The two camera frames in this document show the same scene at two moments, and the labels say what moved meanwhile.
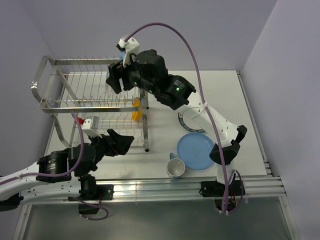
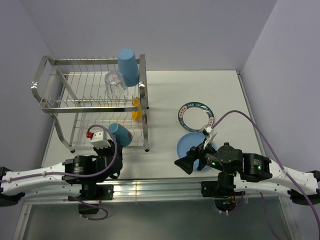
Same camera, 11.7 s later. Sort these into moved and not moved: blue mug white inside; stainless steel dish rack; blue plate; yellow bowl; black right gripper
Moved: blue mug white inside; black right gripper
Not moved: stainless steel dish rack; yellow bowl; blue plate
